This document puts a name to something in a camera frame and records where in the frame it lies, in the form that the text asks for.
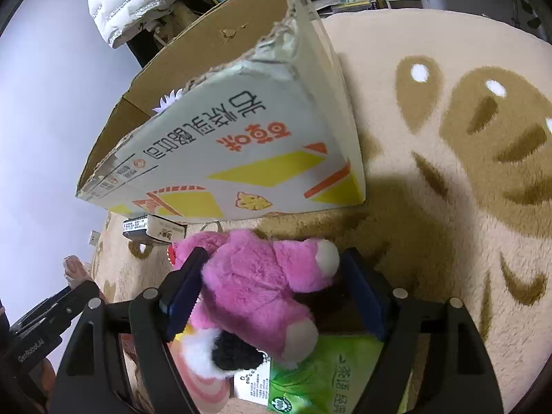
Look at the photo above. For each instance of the pink swiss roll plush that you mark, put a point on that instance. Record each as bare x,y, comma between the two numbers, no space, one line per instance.
209,395

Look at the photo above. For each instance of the pink bear plush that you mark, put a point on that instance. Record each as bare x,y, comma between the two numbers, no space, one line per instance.
249,286

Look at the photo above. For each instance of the beige floral blanket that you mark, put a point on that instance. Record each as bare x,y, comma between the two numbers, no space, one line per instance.
454,118

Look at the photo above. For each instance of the small black white box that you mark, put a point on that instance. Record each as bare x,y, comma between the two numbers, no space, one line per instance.
153,230

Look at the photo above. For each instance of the person's hand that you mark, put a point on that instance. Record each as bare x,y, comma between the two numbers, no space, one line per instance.
44,377

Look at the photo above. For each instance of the green tissue pack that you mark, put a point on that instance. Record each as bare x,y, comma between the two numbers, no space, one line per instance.
330,380

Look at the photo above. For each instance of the pink cloth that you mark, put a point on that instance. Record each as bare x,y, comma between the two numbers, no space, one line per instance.
74,271

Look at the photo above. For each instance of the beige hanging coat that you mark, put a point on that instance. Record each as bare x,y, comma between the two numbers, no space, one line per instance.
178,18

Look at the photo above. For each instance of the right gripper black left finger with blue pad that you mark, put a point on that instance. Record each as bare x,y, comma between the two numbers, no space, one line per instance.
92,375

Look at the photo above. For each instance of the open cardboard box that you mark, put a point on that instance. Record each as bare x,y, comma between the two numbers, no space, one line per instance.
265,125

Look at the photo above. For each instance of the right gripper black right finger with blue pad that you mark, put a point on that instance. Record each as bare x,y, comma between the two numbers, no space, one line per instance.
458,375

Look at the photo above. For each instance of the white haired doll plush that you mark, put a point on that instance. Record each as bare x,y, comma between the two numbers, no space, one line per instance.
168,100

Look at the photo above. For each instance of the white fluffy duck plush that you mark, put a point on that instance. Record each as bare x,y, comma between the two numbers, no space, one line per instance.
215,353

